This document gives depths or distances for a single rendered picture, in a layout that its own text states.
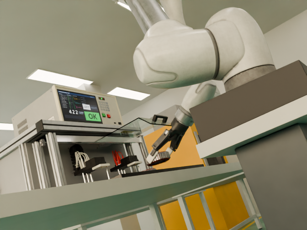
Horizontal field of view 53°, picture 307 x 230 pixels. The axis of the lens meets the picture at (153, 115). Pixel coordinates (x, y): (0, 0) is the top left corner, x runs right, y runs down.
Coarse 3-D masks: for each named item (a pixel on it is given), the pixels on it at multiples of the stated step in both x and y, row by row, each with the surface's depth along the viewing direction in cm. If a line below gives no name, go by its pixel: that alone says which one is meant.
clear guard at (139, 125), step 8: (136, 120) 152; (144, 120) 148; (160, 120) 163; (120, 128) 156; (128, 128) 161; (136, 128) 165; (144, 128) 170; (112, 136) 166; (120, 136) 171; (128, 136) 176
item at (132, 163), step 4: (128, 156) 155; (132, 156) 157; (136, 156) 160; (120, 160) 158; (124, 160) 157; (128, 160) 155; (132, 160) 156; (136, 160) 158; (120, 164) 158; (124, 164) 156; (128, 164) 155; (132, 164) 154; (136, 164) 157; (112, 168) 160; (116, 168) 159; (120, 168) 160; (124, 168) 163; (124, 172) 162
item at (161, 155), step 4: (160, 152) 134; (164, 152) 135; (168, 152) 137; (156, 156) 133; (160, 156) 133; (164, 156) 134; (168, 156) 135; (156, 160) 133; (160, 160) 138; (164, 160) 140; (148, 164) 136; (152, 164) 139; (156, 164) 141
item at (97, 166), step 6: (90, 162) 136; (96, 162) 135; (102, 162) 138; (84, 168) 138; (90, 168) 136; (96, 168) 135; (102, 168) 139; (78, 174) 140; (84, 174) 140; (90, 174) 143; (84, 180) 138
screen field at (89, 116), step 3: (84, 111) 156; (87, 114) 157; (90, 114) 159; (93, 114) 160; (96, 114) 162; (87, 117) 156; (90, 117) 158; (93, 117) 159; (96, 117) 161; (99, 117) 163; (93, 120) 158; (96, 120) 160; (99, 120) 162
